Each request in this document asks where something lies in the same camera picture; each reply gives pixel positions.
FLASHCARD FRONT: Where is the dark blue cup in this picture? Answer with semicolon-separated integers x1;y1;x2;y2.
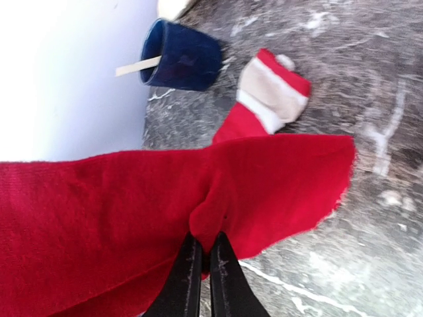
139;18;223;91

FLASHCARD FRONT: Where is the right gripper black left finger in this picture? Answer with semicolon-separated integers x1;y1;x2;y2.
143;233;202;317

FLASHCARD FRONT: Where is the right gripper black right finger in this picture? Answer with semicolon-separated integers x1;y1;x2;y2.
210;232;270;317

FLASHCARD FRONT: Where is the wooden stick in cup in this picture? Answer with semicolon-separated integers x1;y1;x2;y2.
115;55;162;77

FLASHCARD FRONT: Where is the red santa sock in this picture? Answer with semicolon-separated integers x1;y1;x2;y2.
1;134;356;316

